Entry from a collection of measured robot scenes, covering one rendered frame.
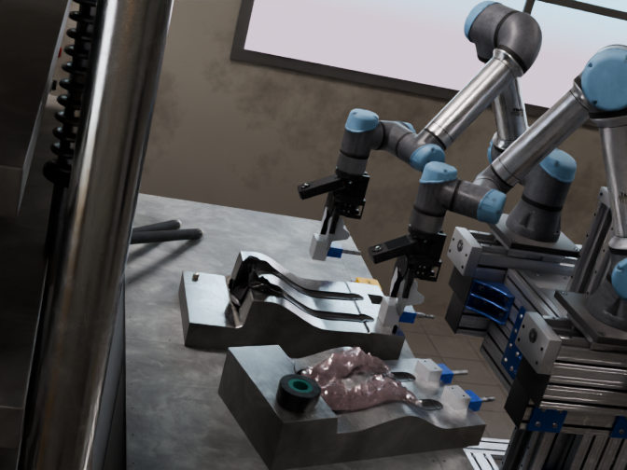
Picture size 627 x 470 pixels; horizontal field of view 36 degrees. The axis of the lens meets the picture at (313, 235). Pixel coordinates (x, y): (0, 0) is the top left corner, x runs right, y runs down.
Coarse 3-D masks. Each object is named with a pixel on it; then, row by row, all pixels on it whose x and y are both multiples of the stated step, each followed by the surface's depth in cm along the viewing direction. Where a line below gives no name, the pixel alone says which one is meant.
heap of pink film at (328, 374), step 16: (352, 352) 200; (304, 368) 196; (320, 368) 196; (336, 368) 197; (352, 368) 197; (368, 368) 199; (384, 368) 206; (320, 384) 191; (336, 384) 189; (368, 384) 192; (384, 384) 192; (400, 384) 196; (336, 400) 188; (352, 400) 189; (368, 400) 188; (384, 400) 190; (400, 400) 192; (416, 400) 196
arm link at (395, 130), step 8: (384, 120) 240; (384, 128) 236; (392, 128) 238; (400, 128) 237; (408, 128) 241; (384, 136) 236; (392, 136) 236; (400, 136) 234; (384, 144) 237; (392, 144) 236; (392, 152) 237
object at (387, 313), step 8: (384, 304) 224; (392, 304) 222; (384, 312) 223; (392, 312) 222; (408, 312) 223; (416, 312) 226; (384, 320) 223; (392, 320) 223; (400, 320) 224; (408, 320) 224
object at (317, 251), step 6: (318, 234) 248; (312, 240) 248; (318, 240) 244; (324, 240) 245; (312, 246) 247; (318, 246) 244; (324, 246) 245; (330, 246) 246; (336, 246) 247; (312, 252) 246; (318, 252) 245; (324, 252) 245; (330, 252) 246; (336, 252) 246; (342, 252) 248; (348, 252) 249; (354, 252) 249; (360, 252) 250; (312, 258) 246; (318, 258) 246; (324, 258) 246
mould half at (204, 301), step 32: (192, 288) 224; (224, 288) 228; (288, 288) 224; (320, 288) 235; (352, 288) 238; (192, 320) 210; (224, 320) 213; (256, 320) 211; (288, 320) 213; (320, 320) 219; (288, 352) 216; (384, 352) 221
